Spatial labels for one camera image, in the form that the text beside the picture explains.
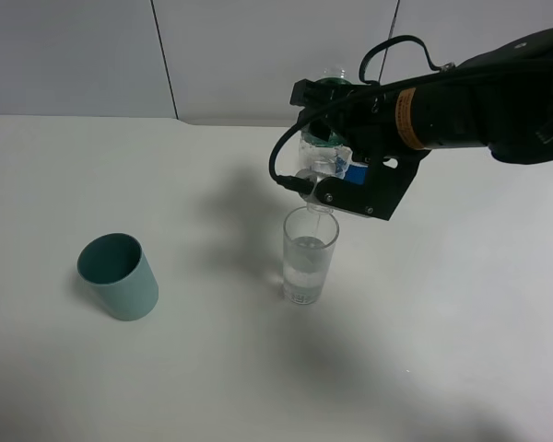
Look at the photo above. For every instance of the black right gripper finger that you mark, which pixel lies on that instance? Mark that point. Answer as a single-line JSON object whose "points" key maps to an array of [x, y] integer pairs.
{"points": [[308, 93], [318, 131]]}

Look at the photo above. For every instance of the blue sleeved white paper cup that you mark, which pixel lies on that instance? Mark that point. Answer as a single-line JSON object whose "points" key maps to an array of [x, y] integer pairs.
{"points": [[356, 173]]}

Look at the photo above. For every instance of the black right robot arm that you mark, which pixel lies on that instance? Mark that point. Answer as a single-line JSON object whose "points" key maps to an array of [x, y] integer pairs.
{"points": [[508, 109]]}

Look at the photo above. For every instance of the clear green labelled water bottle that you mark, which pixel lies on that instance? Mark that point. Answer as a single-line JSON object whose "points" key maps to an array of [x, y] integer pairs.
{"points": [[330, 157]]}

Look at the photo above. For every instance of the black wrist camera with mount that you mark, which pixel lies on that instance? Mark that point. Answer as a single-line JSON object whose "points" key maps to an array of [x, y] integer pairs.
{"points": [[381, 191]]}

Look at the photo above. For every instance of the teal green plastic cup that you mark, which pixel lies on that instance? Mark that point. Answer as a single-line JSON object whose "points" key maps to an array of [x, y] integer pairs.
{"points": [[116, 270]]}

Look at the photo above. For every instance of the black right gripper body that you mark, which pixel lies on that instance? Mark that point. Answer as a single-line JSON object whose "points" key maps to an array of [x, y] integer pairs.
{"points": [[394, 125]]}

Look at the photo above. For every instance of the clear tall drinking glass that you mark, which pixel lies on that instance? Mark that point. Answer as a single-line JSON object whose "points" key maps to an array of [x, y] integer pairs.
{"points": [[310, 235]]}

